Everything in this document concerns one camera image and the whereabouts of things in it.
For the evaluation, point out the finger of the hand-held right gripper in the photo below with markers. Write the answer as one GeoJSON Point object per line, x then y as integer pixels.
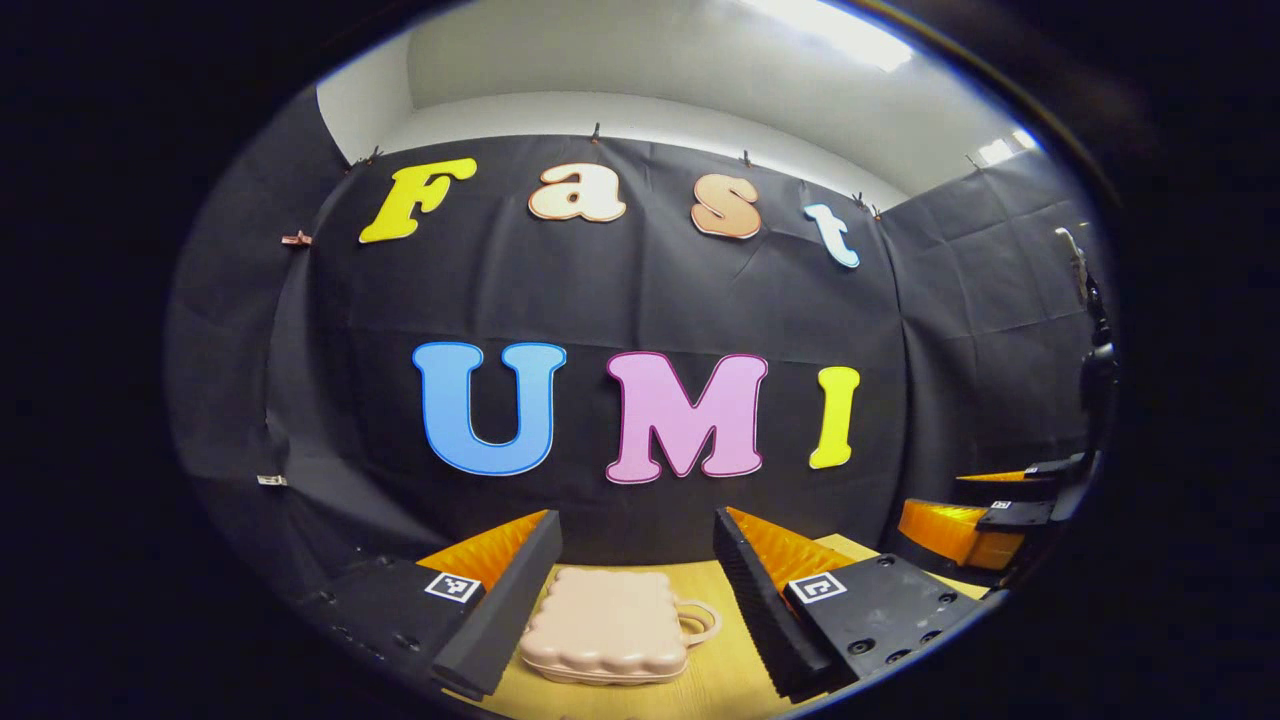
{"type": "Point", "coordinates": [1050, 468]}
{"type": "Point", "coordinates": [1015, 515]}

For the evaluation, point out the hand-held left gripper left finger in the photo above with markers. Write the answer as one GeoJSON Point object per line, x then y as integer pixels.
{"type": "Point", "coordinates": [505, 612]}

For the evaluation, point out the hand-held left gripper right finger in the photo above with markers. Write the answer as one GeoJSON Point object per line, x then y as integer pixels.
{"type": "Point", "coordinates": [750, 612]}

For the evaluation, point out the pink suitcase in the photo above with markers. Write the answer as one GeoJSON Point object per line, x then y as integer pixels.
{"type": "Point", "coordinates": [610, 625]}

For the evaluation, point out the ceiling light strip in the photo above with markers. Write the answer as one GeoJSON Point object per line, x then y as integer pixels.
{"type": "Point", "coordinates": [1005, 147]}

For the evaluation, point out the black backdrop cloth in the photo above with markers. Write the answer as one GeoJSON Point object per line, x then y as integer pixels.
{"type": "Point", "coordinates": [620, 300]}

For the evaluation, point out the small red clip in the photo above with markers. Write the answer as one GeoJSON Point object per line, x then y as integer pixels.
{"type": "Point", "coordinates": [296, 239]}

